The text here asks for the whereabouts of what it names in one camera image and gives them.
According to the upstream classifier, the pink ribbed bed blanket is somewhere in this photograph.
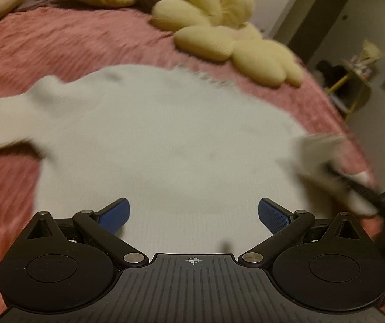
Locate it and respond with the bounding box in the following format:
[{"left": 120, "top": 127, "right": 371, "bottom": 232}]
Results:
[{"left": 0, "top": 5, "right": 385, "bottom": 323}]

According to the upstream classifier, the white knit sweater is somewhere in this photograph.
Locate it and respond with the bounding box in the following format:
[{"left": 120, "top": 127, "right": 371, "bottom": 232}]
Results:
[{"left": 0, "top": 65, "right": 332, "bottom": 256}]

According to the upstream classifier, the yellow flower cushion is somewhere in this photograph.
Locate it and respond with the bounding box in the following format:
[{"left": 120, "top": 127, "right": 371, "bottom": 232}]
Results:
[{"left": 151, "top": 0, "right": 304, "bottom": 88}]

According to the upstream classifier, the yellow leg side table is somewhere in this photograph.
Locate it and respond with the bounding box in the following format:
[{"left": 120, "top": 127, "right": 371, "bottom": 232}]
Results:
[{"left": 325, "top": 39, "right": 384, "bottom": 122}]

